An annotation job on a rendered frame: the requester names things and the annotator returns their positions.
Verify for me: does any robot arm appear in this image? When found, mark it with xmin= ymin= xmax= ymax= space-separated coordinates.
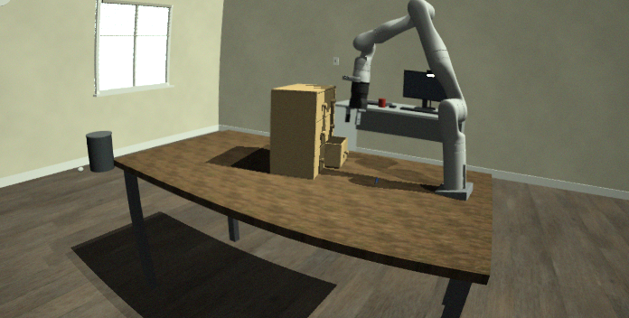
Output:
xmin=353 ymin=0 xmax=467 ymax=191

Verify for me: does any tan wooden chest of drawers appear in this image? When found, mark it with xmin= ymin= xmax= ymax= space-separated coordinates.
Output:
xmin=270 ymin=84 xmax=336 ymax=180

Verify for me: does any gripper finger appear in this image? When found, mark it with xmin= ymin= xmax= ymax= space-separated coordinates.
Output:
xmin=345 ymin=107 xmax=354 ymax=123
xmin=355 ymin=109 xmax=366 ymax=125

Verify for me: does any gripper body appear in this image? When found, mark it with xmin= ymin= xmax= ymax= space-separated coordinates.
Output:
xmin=343 ymin=70 xmax=370 ymax=109

